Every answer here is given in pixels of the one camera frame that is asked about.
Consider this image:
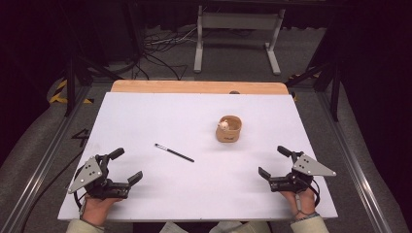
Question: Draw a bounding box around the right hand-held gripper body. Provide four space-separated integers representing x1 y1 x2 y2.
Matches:
268 150 337 195

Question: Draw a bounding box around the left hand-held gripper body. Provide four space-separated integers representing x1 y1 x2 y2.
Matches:
67 153 131 200

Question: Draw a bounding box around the black pen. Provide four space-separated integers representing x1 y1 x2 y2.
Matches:
154 143 195 163

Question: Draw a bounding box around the brown pen holder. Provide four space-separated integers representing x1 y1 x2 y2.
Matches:
215 115 243 144

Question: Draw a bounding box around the person's right hand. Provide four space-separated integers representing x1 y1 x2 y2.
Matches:
279 188 318 220

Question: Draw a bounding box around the person's left hand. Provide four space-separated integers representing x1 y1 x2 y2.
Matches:
80 195 122 225

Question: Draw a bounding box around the white table cover board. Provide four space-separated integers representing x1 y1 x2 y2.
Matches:
57 91 339 223

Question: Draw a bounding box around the black tripod stand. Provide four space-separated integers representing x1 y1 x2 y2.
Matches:
63 48 124 118
285 60 345 123

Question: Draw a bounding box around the yellow black hazard tape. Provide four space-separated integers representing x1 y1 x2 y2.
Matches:
49 79 95 106

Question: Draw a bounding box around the wooden table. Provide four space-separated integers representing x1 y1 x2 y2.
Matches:
110 80 290 96

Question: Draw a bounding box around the grey metal stand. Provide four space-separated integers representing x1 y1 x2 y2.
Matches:
192 4 287 77

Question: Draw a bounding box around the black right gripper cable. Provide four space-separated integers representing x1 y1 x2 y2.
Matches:
303 177 322 209

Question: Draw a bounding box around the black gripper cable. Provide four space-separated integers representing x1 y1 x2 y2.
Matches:
19 150 86 233
303 177 322 209

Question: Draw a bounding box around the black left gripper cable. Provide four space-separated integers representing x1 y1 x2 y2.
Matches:
19 150 86 233

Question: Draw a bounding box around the aluminium frame rail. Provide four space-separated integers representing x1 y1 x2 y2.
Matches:
315 91 394 233
0 84 94 233

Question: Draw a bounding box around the thin wrist bracelet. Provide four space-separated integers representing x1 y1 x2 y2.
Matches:
292 211 321 222

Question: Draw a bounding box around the bundle of floor cables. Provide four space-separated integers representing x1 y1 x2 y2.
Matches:
134 26 199 82

